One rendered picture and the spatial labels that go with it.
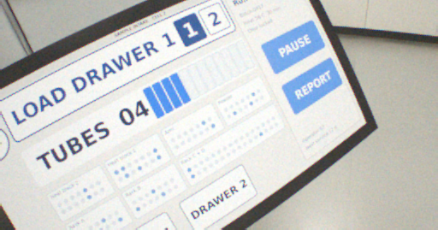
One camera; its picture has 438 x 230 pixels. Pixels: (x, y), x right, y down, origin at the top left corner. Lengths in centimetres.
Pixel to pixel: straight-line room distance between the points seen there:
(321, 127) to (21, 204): 39
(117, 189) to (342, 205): 130
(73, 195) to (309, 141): 31
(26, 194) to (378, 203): 145
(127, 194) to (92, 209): 4
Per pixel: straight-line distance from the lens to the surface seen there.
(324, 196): 162
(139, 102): 40
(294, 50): 49
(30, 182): 41
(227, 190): 43
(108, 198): 41
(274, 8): 49
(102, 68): 41
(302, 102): 48
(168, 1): 44
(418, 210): 168
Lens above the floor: 137
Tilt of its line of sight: 43 degrees down
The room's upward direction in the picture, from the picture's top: 11 degrees counter-clockwise
